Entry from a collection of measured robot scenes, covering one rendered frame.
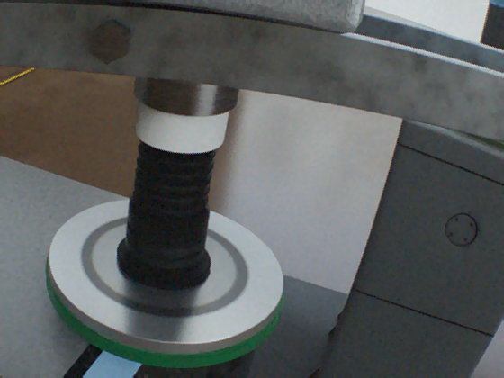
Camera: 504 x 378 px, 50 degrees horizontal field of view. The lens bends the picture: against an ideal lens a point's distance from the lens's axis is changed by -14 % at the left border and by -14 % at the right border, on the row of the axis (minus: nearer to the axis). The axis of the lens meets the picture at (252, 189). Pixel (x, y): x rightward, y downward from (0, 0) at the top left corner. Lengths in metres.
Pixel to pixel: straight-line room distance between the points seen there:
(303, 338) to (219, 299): 1.36
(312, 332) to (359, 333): 0.44
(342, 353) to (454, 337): 0.30
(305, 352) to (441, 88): 1.46
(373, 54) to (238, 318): 0.23
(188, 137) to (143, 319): 0.14
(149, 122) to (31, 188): 0.33
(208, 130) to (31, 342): 0.24
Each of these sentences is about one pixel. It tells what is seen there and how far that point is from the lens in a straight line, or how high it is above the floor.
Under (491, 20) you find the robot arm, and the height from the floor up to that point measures 1.10.
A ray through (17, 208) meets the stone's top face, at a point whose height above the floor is 0.84.
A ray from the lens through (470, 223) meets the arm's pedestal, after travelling 1.28.
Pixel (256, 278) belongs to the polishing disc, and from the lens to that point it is 0.54.
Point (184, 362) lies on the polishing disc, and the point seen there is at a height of 0.88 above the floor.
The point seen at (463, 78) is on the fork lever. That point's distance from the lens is 0.41.
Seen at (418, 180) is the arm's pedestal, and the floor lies 0.73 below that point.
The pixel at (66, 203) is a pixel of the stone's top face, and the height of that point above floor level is 0.84.
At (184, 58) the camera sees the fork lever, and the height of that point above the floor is 1.10.
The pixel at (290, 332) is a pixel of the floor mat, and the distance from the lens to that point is 1.86.
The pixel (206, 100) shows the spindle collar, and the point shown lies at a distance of 0.43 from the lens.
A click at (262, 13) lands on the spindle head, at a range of 0.33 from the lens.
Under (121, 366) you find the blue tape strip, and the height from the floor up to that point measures 0.82.
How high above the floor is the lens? 1.21
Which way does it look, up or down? 28 degrees down
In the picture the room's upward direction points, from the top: 11 degrees clockwise
